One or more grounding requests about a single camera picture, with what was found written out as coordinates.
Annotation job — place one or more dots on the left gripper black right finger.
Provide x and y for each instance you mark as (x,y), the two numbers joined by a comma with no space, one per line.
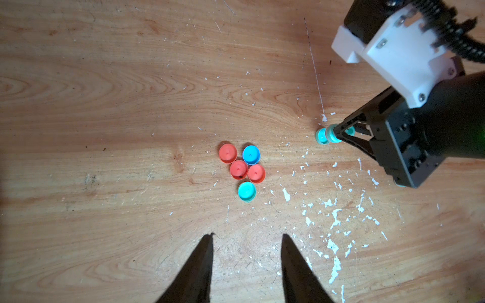
(299,282)

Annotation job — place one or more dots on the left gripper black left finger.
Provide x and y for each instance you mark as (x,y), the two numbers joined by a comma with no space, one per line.
(193,282)

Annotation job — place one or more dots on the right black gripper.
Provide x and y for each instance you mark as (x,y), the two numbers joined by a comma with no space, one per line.
(411,143)

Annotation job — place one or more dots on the teal stamp body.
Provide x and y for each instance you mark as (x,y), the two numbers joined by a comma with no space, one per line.
(326,136)

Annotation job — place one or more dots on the teal stamp cap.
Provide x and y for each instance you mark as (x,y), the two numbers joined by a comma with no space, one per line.
(247,192)

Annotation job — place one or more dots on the red stamp cap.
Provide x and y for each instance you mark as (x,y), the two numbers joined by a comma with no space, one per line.
(256,173)
(239,169)
(228,153)

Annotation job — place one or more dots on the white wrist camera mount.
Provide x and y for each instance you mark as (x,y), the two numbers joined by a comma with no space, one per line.
(402,52)

